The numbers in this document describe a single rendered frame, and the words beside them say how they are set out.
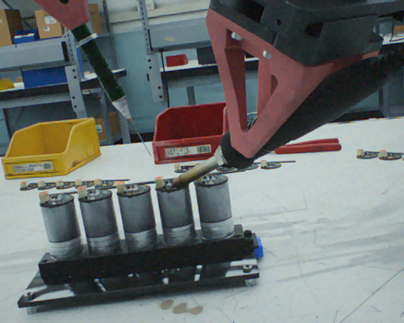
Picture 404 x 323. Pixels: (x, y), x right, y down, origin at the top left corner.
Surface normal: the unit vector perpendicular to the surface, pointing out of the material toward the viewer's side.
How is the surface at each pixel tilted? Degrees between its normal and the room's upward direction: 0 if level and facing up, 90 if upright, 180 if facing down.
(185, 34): 90
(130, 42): 90
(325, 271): 0
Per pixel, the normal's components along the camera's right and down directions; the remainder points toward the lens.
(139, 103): -0.19, 0.29
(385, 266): -0.13, -0.96
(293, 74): -0.73, 0.54
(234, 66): 0.72, 0.23
